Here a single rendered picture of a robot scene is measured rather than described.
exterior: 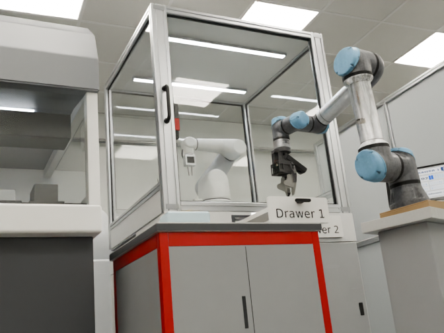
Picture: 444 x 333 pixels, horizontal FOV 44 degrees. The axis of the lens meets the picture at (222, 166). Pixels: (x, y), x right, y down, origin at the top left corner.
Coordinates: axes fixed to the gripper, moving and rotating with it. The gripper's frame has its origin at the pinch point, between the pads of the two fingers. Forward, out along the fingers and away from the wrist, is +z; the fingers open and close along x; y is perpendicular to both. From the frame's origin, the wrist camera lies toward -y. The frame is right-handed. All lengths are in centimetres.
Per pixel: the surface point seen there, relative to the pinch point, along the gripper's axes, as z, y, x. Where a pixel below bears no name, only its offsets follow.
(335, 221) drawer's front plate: 6.8, -38.4, -21.1
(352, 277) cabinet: 34, -45, -23
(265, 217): 12.2, 16.9, 3.7
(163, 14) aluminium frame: -96, 47, -23
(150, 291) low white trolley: 43, 74, 24
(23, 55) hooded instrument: -48, 113, 2
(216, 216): 5.5, 26.3, -23.1
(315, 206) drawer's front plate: 8.5, -3.8, 10.8
